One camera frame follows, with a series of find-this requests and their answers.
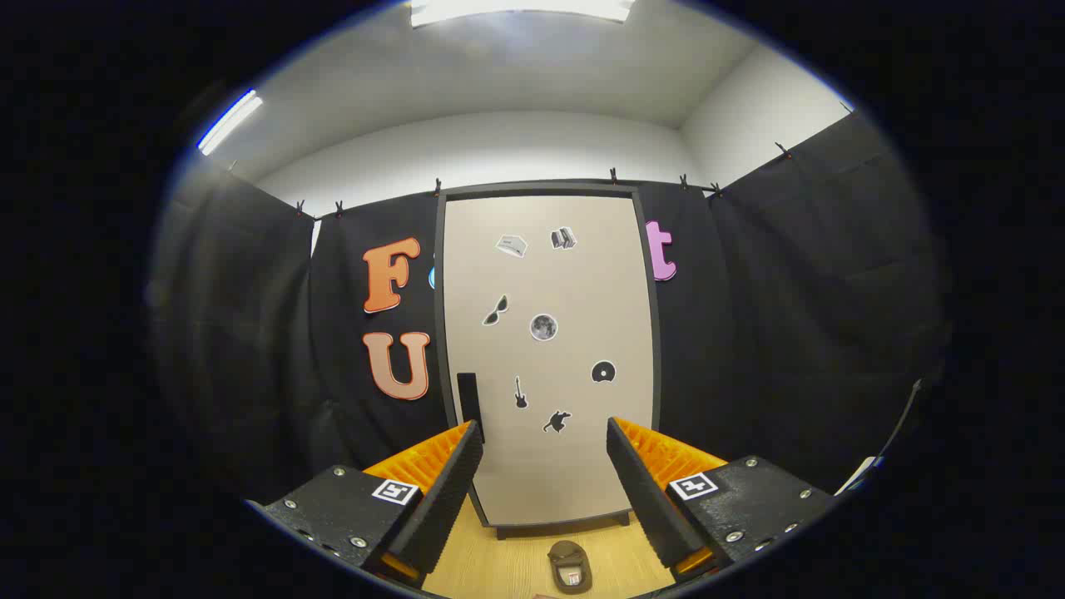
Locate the beige shoe cabinet door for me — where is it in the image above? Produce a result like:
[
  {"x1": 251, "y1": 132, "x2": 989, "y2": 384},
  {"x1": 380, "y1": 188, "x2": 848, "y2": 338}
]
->
[{"x1": 443, "y1": 196, "x2": 656, "y2": 527}]

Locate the rectangular ceiling light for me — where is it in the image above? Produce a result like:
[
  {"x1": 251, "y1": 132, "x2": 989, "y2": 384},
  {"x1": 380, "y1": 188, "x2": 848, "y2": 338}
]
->
[{"x1": 409, "y1": 0, "x2": 635, "y2": 28}]

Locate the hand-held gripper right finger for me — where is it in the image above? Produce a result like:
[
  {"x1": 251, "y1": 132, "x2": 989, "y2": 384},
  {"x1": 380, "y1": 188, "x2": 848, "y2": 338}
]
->
[{"x1": 606, "y1": 416, "x2": 837, "y2": 583}]

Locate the dark grey shoe cabinet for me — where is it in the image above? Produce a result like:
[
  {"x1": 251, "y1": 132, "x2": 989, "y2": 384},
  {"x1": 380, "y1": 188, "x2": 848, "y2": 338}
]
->
[{"x1": 434, "y1": 181, "x2": 664, "y2": 540}]

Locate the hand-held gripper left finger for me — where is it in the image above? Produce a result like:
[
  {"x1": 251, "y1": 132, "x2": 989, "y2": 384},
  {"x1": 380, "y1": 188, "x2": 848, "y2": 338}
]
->
[{"x1": 247, "y1": 420, "x2": 485, "y2": 590}]

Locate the brown fuzzy shoe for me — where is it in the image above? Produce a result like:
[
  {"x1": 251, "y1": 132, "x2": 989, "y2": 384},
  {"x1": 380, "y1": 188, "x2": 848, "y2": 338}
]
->
[{"x1": 547, "y1": 540, "x2": 593, "y2": 595}]

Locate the black door handle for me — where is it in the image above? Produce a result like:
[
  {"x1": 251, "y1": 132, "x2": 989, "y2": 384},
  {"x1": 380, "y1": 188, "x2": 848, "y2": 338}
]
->
[{"x1": 457, "y1": 373, "x2": 485, "y2": 442}]

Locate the black backdrop cloth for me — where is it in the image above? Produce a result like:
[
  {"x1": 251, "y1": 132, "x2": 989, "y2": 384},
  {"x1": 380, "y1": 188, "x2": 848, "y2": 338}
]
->
[{"x1": 150, "y1": 112, "x2": 949, "y2": 500}]

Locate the ceiling tube light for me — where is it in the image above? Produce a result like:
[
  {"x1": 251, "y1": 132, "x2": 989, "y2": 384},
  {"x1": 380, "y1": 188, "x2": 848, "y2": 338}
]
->
[{"x1": 197, "y1": 90, "x2": 264, "y2": 156}]

